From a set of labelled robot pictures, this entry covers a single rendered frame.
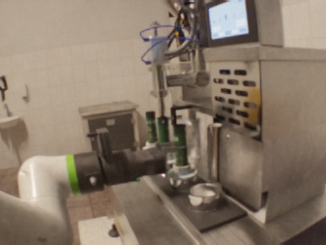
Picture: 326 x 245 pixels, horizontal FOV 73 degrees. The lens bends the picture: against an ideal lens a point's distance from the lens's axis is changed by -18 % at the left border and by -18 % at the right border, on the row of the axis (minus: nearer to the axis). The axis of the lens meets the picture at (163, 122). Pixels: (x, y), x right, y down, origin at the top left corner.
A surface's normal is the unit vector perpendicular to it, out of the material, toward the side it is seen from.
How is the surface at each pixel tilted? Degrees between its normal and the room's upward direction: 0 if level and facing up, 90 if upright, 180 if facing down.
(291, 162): 90
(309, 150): 90
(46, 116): 90
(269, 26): 90
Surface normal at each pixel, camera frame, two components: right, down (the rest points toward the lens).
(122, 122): 0.35, 0.18
